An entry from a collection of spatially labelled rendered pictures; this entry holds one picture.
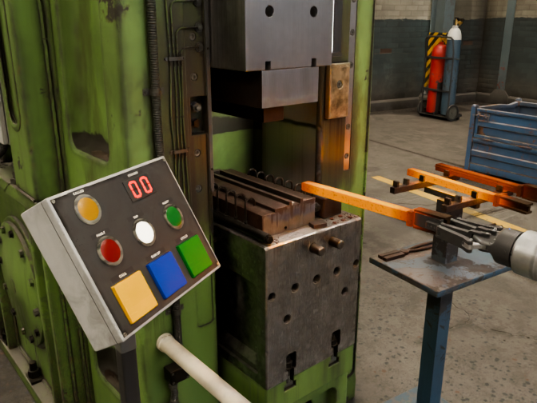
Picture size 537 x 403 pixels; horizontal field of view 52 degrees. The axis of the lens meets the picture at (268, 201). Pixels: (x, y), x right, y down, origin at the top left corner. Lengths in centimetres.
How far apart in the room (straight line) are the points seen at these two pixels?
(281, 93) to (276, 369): 78
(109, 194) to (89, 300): 21
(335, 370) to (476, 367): 101
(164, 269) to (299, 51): 69
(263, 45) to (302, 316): 77
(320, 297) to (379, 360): 105
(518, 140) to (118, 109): 438
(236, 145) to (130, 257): 101
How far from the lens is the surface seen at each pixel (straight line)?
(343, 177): 190
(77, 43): 172
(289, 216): 156
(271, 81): 143
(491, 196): 176
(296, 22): 148
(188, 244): 118
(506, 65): 1071
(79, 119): 174
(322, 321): 173
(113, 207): 109
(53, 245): 103
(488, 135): 552
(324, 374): 185
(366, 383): 253
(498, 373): 274
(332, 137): 182
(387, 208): 132
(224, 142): 196
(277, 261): 150
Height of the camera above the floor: 149
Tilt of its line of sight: 18 degrees down
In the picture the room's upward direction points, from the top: straight up
